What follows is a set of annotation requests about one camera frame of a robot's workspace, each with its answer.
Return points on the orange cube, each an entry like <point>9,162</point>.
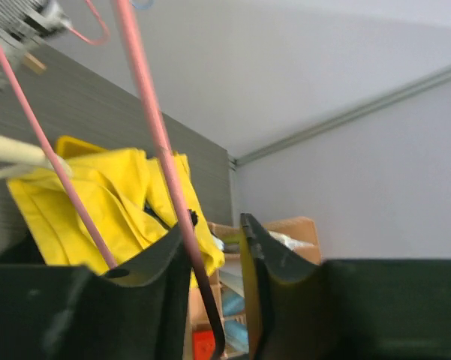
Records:
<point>203,343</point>

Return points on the pink wire hanger with newsprint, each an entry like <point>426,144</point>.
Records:
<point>95,34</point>

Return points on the yellow plastic tray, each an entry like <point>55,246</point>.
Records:
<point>71,147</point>

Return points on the cream plastic hanger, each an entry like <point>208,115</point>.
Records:
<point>18,158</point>

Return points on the wooden clothes rack frame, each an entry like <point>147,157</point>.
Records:
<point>33,64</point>

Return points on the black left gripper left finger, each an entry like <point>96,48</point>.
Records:
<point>135,311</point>

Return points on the white papers in rack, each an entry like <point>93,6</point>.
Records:
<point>289,242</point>

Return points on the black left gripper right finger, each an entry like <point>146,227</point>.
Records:
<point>342,308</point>

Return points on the light blue headphones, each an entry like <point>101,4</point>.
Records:
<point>235,328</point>

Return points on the newspaper print trousers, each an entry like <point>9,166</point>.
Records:
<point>26,24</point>

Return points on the yellow garment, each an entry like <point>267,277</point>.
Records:
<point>124,193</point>

